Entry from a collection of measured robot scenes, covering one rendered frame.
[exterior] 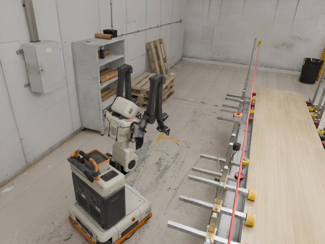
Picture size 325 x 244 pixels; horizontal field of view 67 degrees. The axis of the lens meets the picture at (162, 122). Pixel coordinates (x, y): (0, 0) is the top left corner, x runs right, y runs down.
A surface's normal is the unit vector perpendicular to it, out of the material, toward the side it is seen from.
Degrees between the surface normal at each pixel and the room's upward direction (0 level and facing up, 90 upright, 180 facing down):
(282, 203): 0
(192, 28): 90
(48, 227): 0
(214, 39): 90
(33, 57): 90
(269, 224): 0
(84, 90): 90
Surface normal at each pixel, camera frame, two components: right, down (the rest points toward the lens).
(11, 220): 0.04, -0.89
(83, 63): -0.35, 0.41
